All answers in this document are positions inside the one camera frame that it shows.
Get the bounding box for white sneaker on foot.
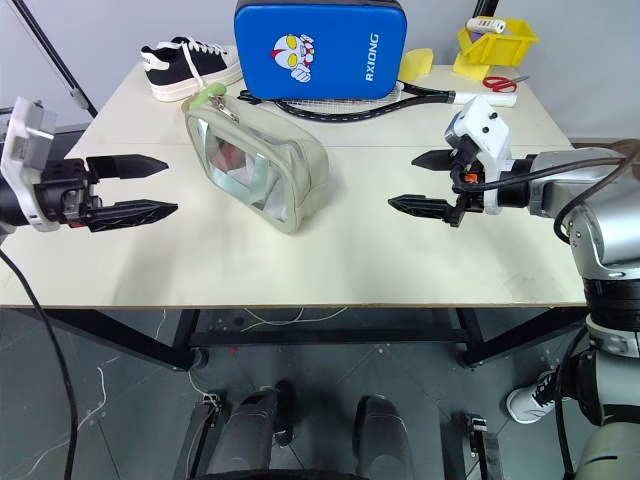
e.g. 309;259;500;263
506;367;569;425

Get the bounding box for black metal table frame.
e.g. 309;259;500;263
0;305;596;372

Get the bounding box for blue cartoon hard case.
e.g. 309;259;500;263
233;0;409;101

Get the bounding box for black tennis racket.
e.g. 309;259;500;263
237;79;518;124

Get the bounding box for yellow sponge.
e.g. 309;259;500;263
399;47;436;80

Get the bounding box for black tripod leg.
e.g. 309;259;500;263
9;0;99;120

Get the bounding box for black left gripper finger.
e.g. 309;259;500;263
87;199;180;235
85;154;169;182

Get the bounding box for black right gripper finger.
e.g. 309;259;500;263
387;195;459;223
411;148;455;175

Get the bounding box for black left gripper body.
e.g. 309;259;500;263
32;158;104;230

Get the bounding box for dark rounded robot foot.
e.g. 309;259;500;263
205;379;296;476
353;394;416;480

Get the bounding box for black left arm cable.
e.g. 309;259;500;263
0;247;81;480

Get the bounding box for white bottle with label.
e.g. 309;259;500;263
465;16;507;35

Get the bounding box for red handled scissors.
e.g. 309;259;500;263
482;74;531;95

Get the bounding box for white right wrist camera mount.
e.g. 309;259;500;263
442;95;514;216

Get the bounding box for white string on floor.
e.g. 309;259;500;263
238;305;349;333

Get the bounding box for light green transparent pouch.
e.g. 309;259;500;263
180;82;331;235

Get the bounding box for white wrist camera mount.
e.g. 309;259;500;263
442;95;514;216
0;96;65;233

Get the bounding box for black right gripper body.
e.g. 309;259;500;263
447;133;489;229

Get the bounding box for yellow plastic parts bin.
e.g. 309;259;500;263
453;17;541;79

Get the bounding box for black and white sneaker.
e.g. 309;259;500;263
139;35;243;103

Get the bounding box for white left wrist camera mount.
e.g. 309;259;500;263
0;96;65;233

